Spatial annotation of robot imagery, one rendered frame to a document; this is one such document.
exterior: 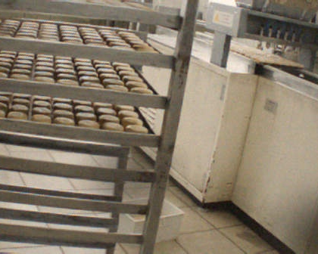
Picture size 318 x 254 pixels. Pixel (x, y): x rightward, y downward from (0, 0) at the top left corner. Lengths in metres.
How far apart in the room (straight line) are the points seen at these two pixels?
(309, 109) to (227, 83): 0.51
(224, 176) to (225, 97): 0.46
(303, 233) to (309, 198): 0.18
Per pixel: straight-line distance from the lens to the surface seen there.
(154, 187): 1.13
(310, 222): 2.34
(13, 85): 1.06
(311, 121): 2.31
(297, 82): 2.42
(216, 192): 2.78
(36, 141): 1.54
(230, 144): 2.69
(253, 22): 2.68
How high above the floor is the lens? 1.21
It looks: 12 degrees down
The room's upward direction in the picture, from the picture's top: 9 degrees clockwise
